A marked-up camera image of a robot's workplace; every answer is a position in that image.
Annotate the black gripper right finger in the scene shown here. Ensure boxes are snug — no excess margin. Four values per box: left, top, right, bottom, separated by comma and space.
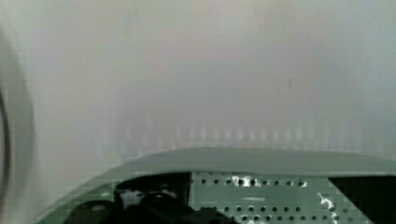
330, 176, 396, 224

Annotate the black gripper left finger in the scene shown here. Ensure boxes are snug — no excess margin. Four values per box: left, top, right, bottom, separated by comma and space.
64, 172, 239, 224

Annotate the green plastic strainer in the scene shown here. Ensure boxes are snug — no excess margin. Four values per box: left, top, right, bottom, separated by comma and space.
30, 148, 395, 224

